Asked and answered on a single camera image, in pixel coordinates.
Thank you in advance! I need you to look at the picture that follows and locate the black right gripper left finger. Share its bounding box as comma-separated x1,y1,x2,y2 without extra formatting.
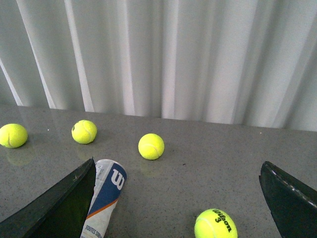
0,159,96,238

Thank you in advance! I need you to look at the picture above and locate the tennis ball centre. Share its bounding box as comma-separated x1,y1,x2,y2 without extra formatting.
138,133,164,160

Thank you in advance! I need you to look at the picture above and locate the Wilson 3 tennis ball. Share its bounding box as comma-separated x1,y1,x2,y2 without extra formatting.
194,208,238,238

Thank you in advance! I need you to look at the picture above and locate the clear Wilson tennis ball can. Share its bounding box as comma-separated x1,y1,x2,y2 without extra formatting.
81,159,127,238

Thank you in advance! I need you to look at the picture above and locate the tennis ball far left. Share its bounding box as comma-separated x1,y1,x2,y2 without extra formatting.
0,123,28,149

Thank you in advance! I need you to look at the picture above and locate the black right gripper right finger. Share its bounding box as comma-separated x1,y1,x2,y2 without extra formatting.
259,161,317,238

